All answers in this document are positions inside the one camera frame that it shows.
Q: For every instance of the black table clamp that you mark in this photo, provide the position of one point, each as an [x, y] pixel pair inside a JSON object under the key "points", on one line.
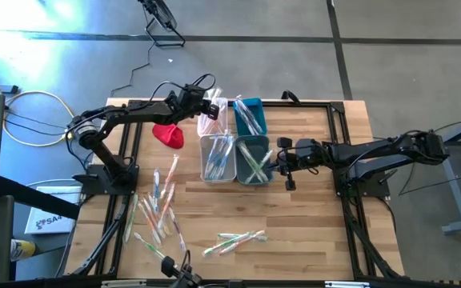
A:
{"points": [[290, 96]]}

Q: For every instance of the purple toothbrush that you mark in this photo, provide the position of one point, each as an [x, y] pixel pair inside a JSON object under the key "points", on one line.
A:
{"points": [[255, 120], [176, 228], [244, 114]]}

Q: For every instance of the blue toothbrush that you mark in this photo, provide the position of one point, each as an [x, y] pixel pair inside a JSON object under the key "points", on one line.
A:
{"points": [[153, 204], [157, 182], [224, 158], [211, 158]]}

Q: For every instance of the teal plastic bin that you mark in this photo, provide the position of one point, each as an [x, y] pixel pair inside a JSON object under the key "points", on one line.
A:
{"points": [[260, 110]]}

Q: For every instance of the black floor fan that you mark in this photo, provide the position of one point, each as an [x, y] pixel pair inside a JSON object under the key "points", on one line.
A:
{"points": [[160, 12]]}

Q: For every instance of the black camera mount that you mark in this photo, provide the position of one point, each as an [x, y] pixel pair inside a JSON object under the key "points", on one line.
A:
{"points": [[178, 272]]}

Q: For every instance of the translucent white plastic bin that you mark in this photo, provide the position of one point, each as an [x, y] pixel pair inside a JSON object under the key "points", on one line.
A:
{"points": [[202, 120]]}

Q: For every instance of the yellow white canister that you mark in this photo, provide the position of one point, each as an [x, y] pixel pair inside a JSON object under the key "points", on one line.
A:
{"points": [[22, 250]]}

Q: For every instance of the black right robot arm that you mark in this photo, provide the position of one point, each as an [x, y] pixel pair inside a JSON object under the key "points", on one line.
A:
{"points": [[394, 150]]}

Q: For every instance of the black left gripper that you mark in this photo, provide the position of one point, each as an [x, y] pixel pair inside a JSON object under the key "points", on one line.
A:
{"points": [[192, 100]]}

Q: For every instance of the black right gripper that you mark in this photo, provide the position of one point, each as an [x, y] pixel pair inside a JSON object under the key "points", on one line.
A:
{"points": [[306, 156]]}

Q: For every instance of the red cloth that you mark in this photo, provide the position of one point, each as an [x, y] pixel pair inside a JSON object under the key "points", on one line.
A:
{"points": [[168, 136]]}

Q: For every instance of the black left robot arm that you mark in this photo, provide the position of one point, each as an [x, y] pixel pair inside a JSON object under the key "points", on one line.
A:
{"points": [[134, 114]]}

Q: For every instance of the white printed box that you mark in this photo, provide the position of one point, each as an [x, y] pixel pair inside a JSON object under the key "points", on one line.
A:
{"points": [[50, 220]]}

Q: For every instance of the orange toothbrush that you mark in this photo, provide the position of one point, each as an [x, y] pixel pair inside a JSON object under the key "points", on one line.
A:
{"points": [[242, 241], [149, 222], [170, 176], [156, 218], [213, 127], [166, 206], [215, 94]]}

